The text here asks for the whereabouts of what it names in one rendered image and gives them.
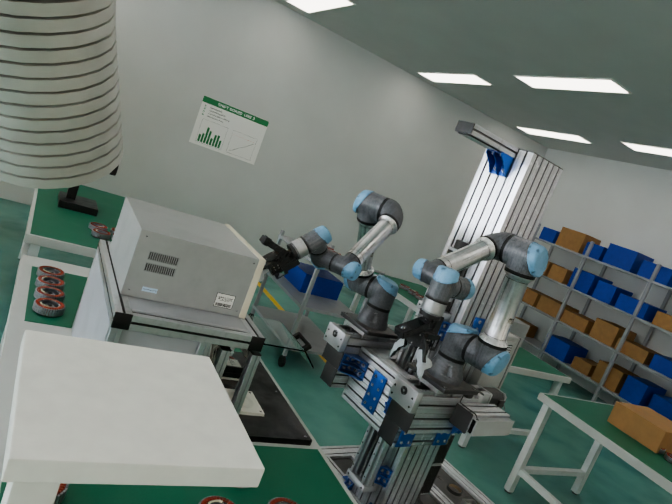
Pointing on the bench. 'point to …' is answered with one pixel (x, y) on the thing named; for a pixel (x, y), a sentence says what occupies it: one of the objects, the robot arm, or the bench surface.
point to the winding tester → (183, 259)
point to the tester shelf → (173, 315)
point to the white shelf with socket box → (119, 420)
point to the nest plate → (248, 404)
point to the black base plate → (263, 430)
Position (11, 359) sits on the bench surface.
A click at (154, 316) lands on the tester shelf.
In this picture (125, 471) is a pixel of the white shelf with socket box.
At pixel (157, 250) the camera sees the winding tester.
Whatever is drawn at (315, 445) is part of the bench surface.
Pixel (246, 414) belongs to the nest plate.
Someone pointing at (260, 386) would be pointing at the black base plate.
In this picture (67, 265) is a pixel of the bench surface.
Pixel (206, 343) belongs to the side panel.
